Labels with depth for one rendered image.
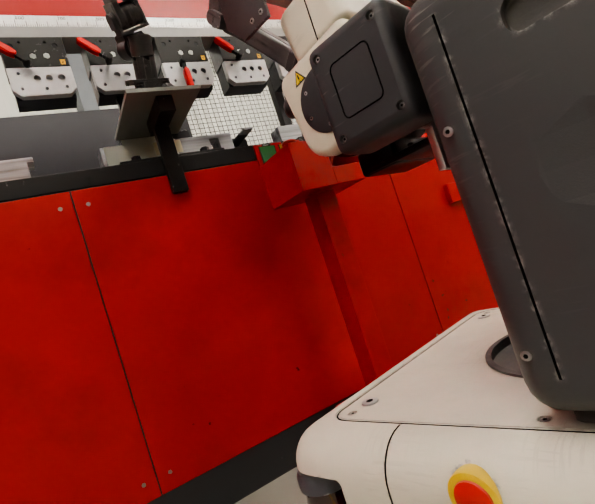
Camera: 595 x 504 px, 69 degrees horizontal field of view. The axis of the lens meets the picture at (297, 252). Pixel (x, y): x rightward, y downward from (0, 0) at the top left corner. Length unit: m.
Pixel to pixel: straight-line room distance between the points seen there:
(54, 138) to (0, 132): 0.17
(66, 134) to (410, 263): 1.36
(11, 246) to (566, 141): 1.02
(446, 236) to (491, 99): 1.26
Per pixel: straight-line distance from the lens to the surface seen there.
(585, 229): 0.39
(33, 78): 1.38
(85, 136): 1.91
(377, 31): 0.55
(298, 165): 1.04
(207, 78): 1.49
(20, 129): 1.92
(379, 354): 1.13
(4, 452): 1.11
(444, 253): 1.61
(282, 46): 1.25
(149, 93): 1.14
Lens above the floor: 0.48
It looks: 3 degrees up
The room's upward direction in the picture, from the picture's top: 18 degrees counter-clockwise
